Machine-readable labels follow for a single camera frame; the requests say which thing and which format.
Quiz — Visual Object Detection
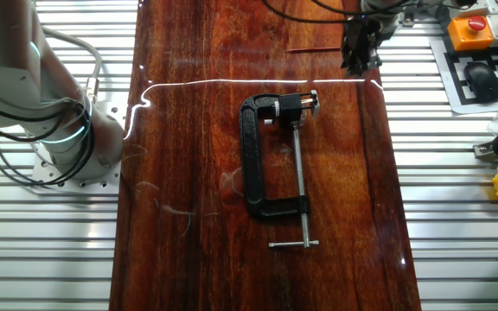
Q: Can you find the black and white marker sheet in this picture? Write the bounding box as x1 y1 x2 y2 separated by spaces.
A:
429 35 498 116

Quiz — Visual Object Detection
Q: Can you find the black computer mouse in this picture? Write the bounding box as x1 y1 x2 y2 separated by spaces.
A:
463 60 498 105

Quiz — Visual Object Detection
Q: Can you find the red round button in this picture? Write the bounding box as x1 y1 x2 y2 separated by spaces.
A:
446 15 495 53

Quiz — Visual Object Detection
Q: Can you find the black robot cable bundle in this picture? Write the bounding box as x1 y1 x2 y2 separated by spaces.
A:
0 94 96 187

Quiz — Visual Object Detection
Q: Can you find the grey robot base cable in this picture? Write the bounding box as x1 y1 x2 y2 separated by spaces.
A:
40 25 104 105

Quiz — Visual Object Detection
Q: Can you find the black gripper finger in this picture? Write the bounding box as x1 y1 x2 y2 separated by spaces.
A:
341 54 361 77
360 53 382 75

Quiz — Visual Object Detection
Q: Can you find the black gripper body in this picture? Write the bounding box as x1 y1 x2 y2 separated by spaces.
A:
341 16 383 58

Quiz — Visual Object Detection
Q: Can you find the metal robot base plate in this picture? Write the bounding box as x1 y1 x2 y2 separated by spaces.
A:
29 100 124 195

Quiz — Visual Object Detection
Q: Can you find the red pencil with eraser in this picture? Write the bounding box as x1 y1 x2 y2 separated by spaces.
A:
284 46 343 54

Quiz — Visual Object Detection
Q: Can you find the black C-clamp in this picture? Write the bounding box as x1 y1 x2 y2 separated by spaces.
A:
238 92 321 250

